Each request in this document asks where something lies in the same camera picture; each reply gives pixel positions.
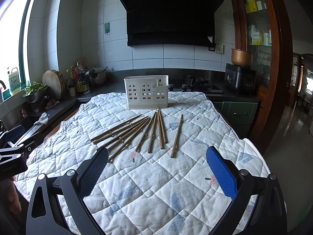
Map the left hand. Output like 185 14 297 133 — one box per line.
7 177 22 215

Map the grey dish rag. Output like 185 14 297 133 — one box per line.
34 112 49 126

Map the steel bowl of vegetables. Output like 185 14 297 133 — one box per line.
23 82 49 112

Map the detergent bottle on sill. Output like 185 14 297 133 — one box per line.
8 67 21 95

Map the round wooden cutting board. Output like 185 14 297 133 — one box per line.
42 70 66 100

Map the white quilted mat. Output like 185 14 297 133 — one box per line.
15 92 270 234

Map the green cabinet drawer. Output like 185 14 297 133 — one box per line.
213 101 258 138

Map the dark sauce bottle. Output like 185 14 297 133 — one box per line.
74 61 85 94

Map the white pot with lid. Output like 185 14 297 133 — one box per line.
86 67 107 85

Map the black rice cooker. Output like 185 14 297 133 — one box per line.
224 64 257 95

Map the black gas stove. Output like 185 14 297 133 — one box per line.
169 75 224 94

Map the white plastic utensil holder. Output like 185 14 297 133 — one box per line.
124 75 169 109

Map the copper inner pot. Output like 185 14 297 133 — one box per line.
231 48 254 66

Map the wooden glass cabinet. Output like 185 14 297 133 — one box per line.
231 0 293 154

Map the black range hood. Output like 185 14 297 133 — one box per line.
120 0 224 50

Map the green wall hook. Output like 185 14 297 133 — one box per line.
104 22 110 34

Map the white wall socket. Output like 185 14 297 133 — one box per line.
215 44 224 54

